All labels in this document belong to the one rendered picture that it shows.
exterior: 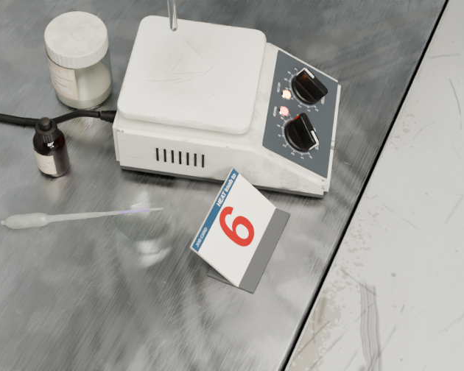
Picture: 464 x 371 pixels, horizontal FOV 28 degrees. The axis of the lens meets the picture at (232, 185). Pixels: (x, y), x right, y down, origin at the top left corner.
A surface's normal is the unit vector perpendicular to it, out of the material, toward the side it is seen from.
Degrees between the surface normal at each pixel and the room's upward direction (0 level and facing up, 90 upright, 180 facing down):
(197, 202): 0
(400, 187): 0
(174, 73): 0
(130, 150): 90
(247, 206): 40
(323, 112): 30
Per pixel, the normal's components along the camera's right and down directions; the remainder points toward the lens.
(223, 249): 0.62, -0.20
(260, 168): -0.15, 0.82
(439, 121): 0.04, -0.56
